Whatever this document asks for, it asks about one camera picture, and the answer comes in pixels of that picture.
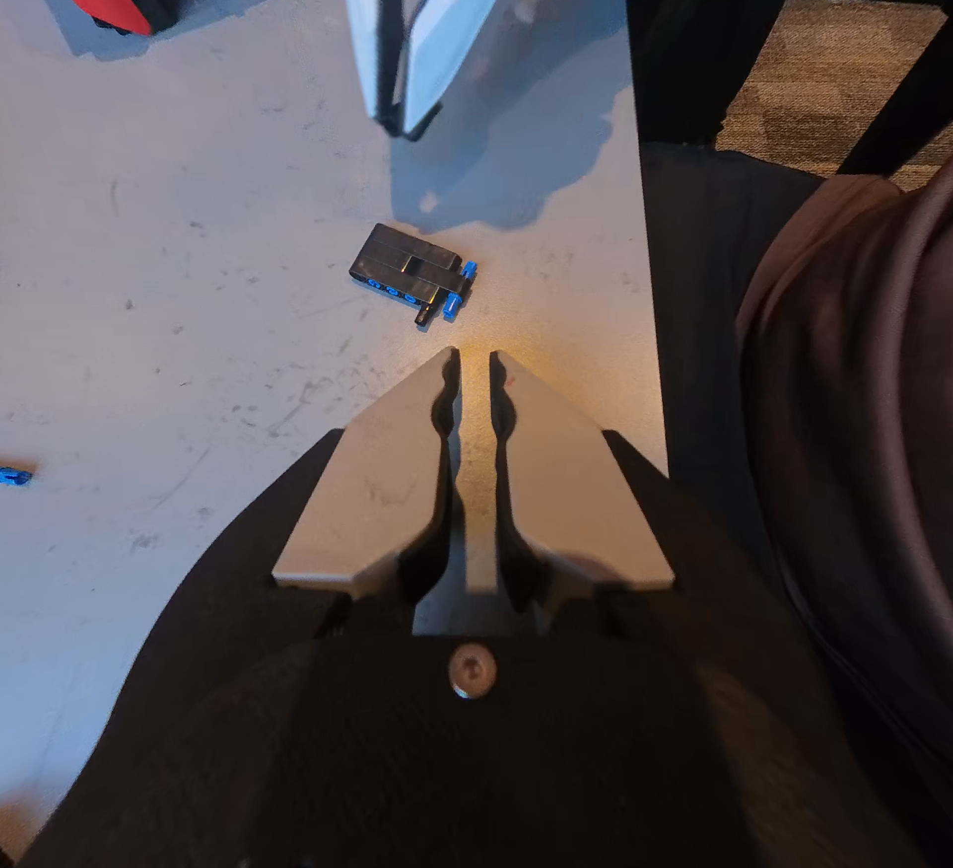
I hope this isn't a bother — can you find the person's brown top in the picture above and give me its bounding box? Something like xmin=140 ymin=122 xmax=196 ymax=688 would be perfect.
xmin=736 ymin=160 xmax=953 ymax=868

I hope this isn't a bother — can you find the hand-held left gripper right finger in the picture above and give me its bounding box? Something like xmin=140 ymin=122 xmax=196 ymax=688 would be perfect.
xmin=488 ymin=349 xmax=677 ymax=616

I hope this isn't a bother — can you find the black office chair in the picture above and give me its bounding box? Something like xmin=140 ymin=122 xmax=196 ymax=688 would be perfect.
xmin=618 ymin=0 xmax=953 ymax=178

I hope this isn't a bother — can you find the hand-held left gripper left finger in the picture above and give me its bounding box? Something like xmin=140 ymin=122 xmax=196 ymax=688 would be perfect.
xmin=270 ymin=345 xmax=464 ymax=607

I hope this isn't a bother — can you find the black brick assembly with blue pins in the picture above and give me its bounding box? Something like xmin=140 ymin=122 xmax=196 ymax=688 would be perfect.
xmin=350 ymin=222 xmax=479 ymax=327

